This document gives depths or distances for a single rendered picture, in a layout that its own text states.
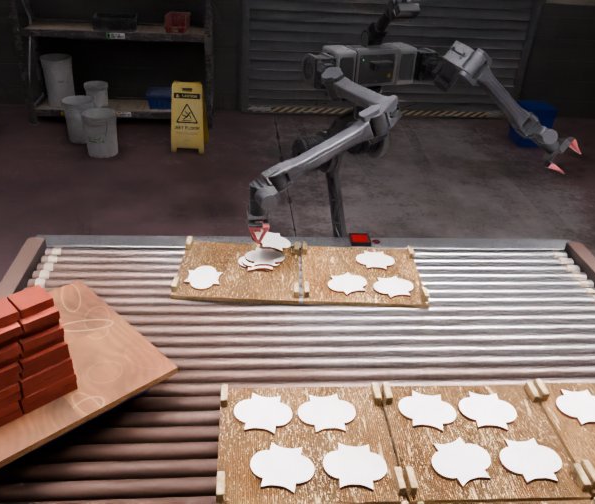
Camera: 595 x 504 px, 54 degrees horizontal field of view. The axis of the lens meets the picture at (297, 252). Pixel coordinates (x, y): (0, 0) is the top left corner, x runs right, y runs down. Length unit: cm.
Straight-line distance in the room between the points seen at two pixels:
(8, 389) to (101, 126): 418
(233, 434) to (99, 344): 41
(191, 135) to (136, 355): 410
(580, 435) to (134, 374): 110
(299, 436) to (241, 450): 14
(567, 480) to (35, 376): 120
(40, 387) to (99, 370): 16
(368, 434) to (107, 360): 66
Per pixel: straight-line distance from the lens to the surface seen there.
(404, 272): 210
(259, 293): 191
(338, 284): 197
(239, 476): 140
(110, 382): 148
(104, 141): 546
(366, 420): 153
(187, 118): 549
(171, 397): 160
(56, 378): 144
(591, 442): 167
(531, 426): 164
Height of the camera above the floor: 203
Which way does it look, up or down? 31 degrees down
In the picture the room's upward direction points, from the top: 4 degrees clockwise
